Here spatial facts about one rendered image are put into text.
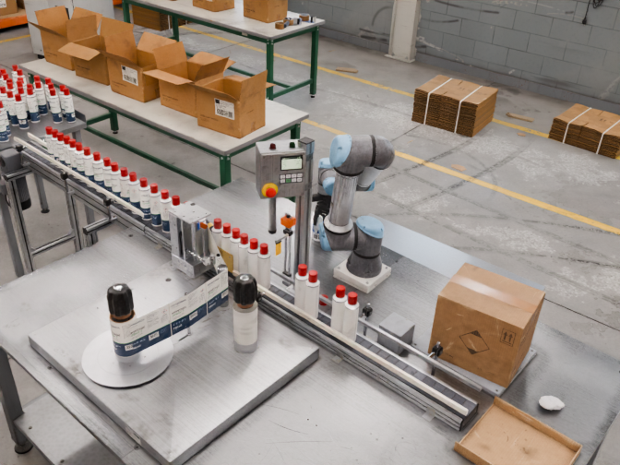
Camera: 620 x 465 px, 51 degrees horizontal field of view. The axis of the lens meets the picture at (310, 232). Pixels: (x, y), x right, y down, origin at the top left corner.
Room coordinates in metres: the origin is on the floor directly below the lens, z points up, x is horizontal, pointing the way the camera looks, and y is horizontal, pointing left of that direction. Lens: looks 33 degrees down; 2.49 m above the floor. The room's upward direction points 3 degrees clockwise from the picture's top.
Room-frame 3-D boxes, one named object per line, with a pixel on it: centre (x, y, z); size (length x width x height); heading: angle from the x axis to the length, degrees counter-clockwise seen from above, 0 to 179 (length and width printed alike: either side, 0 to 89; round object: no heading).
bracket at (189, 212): (2.21, 0.48, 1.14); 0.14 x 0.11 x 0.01; 50
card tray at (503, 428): (1.37, -0.68, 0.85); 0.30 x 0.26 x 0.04; 50
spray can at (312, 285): (1.92, -0.02, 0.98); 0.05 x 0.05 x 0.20
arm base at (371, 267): (2.27, -0.24, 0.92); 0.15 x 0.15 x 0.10
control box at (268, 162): (2.15, 0.12, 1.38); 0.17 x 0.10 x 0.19; 105
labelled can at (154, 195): (2.52, 0.69, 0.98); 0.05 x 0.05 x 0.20
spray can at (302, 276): (1.96, 0.02, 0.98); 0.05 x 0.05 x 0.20
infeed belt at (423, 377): (2.01, 0.09, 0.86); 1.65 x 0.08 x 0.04; 50
